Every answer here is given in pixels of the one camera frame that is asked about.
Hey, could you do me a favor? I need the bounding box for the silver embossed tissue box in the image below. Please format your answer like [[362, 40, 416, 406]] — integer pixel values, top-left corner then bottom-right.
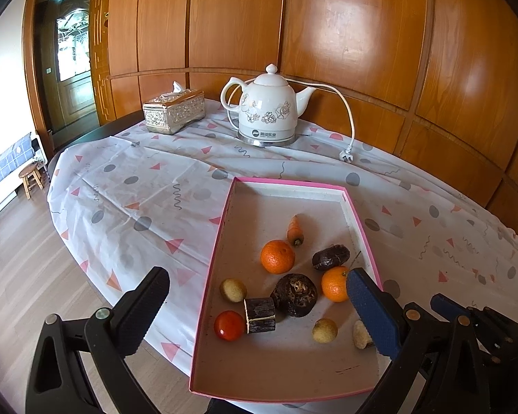
[[142, 82, 206, 134]]

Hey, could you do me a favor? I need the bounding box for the small wooden stool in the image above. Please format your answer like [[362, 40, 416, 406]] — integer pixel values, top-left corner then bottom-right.
[[18, 164, 46, 200]]

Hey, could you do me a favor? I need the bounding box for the white ceramic electric kettle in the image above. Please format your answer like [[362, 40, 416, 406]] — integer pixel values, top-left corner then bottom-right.
[[220, 64, 318, 136]]

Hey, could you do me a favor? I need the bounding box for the pink shallow cardboard tray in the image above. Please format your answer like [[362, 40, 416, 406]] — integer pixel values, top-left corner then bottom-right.
[[189, 176, 385, 400]]

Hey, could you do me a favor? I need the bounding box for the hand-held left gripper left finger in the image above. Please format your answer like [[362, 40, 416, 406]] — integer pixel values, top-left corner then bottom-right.
[[25, 266, 171, 414]]

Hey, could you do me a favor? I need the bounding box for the dark cloth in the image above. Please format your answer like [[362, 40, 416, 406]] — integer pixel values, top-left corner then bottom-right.
[[206, 397, 248, 414]]

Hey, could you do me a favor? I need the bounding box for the red tomato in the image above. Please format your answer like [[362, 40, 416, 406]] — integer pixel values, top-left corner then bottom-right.
[[213, 310, 247, 342]]

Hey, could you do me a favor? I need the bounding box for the bed with blue bedding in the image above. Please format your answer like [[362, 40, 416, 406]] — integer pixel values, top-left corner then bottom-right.
[[0, 131, 49, 224]]

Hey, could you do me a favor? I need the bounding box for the small yellow-green fruit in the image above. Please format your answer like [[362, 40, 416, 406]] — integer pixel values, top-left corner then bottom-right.
[[219, 278, 248, 304], [311, 318, 338, 344]]

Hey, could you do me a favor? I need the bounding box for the white power cord with plug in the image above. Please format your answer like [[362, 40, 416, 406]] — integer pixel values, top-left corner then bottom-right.
[[285, 78, 356, 164]]

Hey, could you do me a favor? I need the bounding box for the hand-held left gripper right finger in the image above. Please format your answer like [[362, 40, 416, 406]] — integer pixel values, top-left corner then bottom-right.
[[346, 267, 498, 414]]

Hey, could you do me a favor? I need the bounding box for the white patterned tablecloth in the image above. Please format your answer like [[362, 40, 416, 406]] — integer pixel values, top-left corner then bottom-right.
[[47, 102, 518, 410]]

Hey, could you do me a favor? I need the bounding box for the dark root piece pale face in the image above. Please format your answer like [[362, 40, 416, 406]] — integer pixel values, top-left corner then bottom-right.
[[353, 320, 374, 349]]

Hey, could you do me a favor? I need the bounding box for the orange without stem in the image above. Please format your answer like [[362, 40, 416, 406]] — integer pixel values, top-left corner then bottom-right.
[[260, 239, 296, 275]]

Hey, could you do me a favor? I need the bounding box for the large round dark root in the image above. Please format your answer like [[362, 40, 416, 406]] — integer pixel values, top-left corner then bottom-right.
[[270, 273, 318, 318]]

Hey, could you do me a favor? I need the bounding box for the wooden glazed door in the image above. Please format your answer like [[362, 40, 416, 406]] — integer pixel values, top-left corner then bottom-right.
[[35, 0, 99, 139]]

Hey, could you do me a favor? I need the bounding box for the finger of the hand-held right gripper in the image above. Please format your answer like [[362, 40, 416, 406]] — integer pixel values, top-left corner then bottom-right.
[[431, 293, 518, 338], [472, 332, 518, 381]]

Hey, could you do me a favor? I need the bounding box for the dark cylindrical root piece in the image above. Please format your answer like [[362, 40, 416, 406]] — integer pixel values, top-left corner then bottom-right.
[[243, 297, 277, 335]]

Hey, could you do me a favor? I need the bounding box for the oval dark root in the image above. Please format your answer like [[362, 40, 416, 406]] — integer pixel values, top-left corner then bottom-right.
[[311, 244, 351, 272]]

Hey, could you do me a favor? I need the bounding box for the small carrot piece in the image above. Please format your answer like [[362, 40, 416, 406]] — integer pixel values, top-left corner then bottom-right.
[[287, 214, 305, 247]]

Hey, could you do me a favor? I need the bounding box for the dark round table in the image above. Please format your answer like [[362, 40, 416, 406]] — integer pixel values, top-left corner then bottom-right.
[[47, 110, 146, 169]]

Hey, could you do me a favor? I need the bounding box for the orange with thin stem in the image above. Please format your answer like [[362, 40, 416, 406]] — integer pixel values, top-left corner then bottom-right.
[[320, 250, 362, 303]]

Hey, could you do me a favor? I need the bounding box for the grey kettle base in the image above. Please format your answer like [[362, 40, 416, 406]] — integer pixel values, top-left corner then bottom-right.
[[236, 127, 299, 148]]

